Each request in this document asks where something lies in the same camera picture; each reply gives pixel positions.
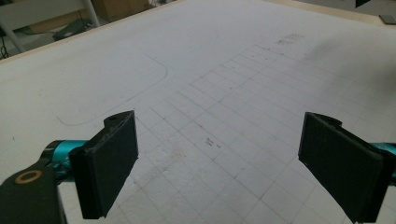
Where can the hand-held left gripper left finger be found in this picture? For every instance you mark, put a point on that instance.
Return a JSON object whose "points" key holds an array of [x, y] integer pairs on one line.
{"points": [[106, 168]]}

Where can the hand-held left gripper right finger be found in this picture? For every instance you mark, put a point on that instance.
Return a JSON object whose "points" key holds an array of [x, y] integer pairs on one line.
{"points": [[342, 165]]}

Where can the black flat device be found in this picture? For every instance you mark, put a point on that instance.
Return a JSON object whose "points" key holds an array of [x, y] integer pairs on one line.
{"points": [[71, 29]]}

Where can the small grey flat piece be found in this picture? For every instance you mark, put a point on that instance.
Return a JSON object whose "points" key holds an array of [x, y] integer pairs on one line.
{"points": [[388, 19]]}

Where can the white metal desk leg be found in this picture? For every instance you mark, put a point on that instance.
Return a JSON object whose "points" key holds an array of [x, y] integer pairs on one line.
{"points": [[91, 12], [12, 35]]}

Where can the brown cardboard box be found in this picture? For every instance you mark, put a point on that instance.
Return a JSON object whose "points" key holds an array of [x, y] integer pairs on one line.
{"points": [[121, 7]]}

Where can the white grid foam mat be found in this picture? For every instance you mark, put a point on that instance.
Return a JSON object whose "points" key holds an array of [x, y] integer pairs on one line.
{"points": [[218, 46]]}

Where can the white desk crossbar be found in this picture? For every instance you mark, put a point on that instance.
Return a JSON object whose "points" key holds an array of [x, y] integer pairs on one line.
{"points": [[40, 11]]}

